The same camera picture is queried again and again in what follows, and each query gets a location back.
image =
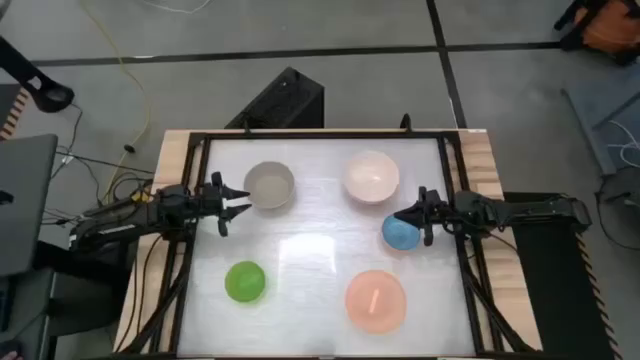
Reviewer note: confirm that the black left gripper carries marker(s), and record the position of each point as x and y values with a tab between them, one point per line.
210	202

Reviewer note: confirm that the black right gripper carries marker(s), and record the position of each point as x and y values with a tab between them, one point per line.
429	212

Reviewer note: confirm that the grey bowl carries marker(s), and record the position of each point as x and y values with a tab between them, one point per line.
270	186

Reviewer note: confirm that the orange bowl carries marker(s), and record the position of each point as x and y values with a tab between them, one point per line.
375	301

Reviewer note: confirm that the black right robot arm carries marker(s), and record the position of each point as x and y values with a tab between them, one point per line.
515	210

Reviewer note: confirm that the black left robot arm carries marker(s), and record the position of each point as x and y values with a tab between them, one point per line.
125	220

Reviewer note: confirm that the blue bowl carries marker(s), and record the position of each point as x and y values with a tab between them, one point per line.
399	236

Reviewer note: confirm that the pink bowl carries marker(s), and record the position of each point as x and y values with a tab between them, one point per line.
371	176

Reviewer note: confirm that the green bowl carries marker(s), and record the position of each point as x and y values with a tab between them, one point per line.
245	281

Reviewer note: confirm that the black computer tower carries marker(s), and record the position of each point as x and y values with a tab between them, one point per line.
280	102

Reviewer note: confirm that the grey laptop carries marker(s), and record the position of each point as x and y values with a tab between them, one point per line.
25	200

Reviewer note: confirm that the blue-grey floor mat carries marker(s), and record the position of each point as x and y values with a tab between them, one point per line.
607	115

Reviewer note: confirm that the orange and black bag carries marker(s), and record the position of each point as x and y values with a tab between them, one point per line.
607	27

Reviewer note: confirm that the black frame clamp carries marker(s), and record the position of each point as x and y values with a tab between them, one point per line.
406	122

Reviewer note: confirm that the black metal table frame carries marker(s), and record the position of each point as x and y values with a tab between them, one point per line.
325	135

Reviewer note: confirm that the black camera stand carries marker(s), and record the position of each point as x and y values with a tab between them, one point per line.
40	87

